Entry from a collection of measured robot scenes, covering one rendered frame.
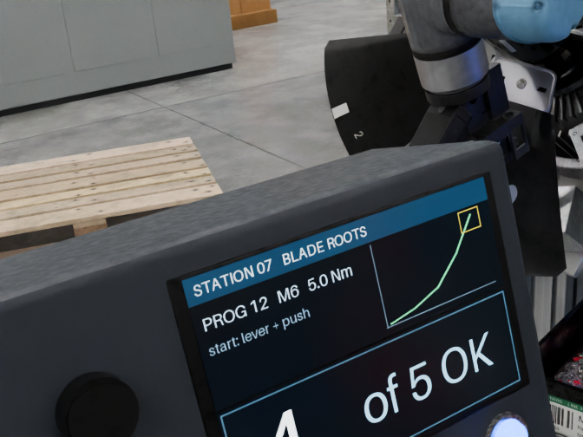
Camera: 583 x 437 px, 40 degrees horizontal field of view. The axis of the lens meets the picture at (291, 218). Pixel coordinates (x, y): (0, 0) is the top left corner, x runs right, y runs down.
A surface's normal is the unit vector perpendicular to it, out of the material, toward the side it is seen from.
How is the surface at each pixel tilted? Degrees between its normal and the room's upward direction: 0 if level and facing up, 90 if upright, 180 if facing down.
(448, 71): 102
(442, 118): 49
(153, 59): 90
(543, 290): 90
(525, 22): 110
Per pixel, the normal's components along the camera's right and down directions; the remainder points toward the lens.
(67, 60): 0.52, 0.29
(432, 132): -0.72, -0.40
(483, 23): -0.64, 0.72
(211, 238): 0.37, -0.34
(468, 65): 0.32, 0.40
